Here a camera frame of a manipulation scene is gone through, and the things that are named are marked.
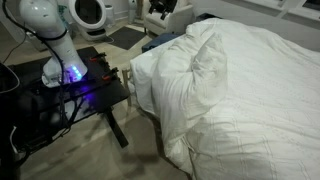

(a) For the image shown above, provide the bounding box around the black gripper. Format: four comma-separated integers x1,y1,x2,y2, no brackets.
148,0,178,21

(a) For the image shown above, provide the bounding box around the white quilted duvet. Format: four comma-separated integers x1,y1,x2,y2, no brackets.
151,18,320,180

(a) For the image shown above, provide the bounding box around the white armchair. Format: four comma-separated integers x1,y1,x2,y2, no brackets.
143,0,196,36

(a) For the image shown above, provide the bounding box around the white cylindrical appliance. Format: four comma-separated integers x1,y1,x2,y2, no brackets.
127,0,138,25

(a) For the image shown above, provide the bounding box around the blue hard-shell suitcase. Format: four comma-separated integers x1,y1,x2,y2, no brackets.
141,32,181,54

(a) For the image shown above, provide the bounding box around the dark floor mat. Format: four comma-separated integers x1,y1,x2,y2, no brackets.
108,25,148,51

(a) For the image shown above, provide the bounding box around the small white bin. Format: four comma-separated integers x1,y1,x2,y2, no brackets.
104,3,117,27

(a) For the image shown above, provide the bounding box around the round white appliance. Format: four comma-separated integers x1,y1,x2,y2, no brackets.
68,0,108,42

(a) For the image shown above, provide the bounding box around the black robot table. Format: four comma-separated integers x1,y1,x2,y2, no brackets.
0,45,131,168

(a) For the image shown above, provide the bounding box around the black clamp with orange handle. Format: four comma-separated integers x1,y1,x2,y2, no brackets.
101,67,120,82
89,52,108,63

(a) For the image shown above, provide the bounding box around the light wooden bed frame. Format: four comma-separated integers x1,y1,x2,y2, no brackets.
121,68,135,108

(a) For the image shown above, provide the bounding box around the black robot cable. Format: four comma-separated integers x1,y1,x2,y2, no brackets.
1,0,79,129

